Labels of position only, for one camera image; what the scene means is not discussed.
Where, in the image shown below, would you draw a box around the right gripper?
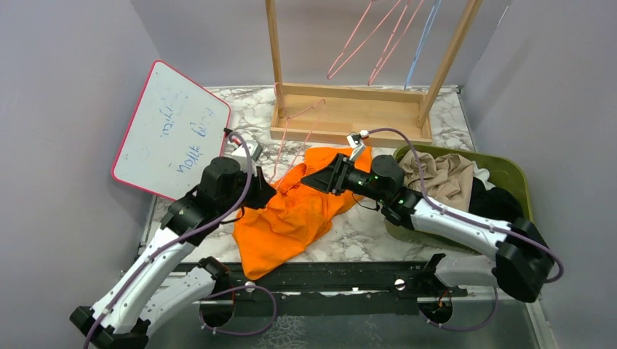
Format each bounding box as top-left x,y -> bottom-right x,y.
301,153 -> 389,204

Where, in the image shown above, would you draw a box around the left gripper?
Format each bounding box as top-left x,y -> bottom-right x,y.
218,164 -> 276,216

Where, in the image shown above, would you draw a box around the orange shorts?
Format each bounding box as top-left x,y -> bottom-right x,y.
232,147 -> 356,280

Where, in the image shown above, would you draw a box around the pink wire hanger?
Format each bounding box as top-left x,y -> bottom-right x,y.
269,82 -> 326,184
327,0 -> 403,81
367,0 -> 425,86

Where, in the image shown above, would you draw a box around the beige garment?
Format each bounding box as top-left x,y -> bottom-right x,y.
399,151 -> 474,212

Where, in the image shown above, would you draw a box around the white shorts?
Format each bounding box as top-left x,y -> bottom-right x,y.
473,161 -> 495,190

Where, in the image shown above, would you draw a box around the black shorts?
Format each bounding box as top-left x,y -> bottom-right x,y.
469,177 -> 524,222

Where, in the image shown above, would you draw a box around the olive green plastic basket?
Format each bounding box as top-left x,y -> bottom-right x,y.
384,145 -> 533,254

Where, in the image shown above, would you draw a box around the blue wire hanger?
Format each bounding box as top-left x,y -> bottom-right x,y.
404,0 -> 442,90

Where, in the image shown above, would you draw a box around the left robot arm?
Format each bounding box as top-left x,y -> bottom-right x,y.
70,156 -> 276,348

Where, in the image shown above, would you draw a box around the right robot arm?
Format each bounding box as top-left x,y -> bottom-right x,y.
301,153 -> 555,302

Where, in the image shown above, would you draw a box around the wooden clothes rack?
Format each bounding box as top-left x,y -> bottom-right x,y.
265,1 -> 482,143

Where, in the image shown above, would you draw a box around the pink framed whiteboard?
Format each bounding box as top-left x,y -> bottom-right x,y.
111,60 -> 231,200

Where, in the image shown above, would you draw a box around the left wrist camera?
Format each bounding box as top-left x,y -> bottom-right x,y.
230,142 -> 263,175

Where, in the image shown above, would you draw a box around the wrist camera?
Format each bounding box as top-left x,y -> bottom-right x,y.
346,129 -> 370,162
230,142 -> 263,175

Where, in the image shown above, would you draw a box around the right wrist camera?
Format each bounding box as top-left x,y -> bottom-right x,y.
346,129 -> 370,162

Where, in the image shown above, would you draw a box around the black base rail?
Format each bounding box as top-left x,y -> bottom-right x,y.
115,260 -> 483,319

